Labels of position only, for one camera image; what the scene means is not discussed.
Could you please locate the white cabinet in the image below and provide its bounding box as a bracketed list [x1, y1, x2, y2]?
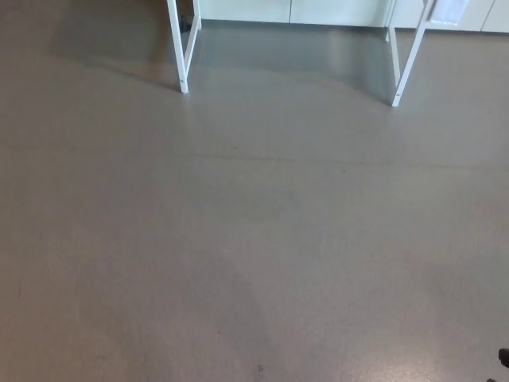
[200, 0, 509, 33]

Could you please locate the white metal-frame table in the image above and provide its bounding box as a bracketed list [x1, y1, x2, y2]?
[166, 0, 438, 107]

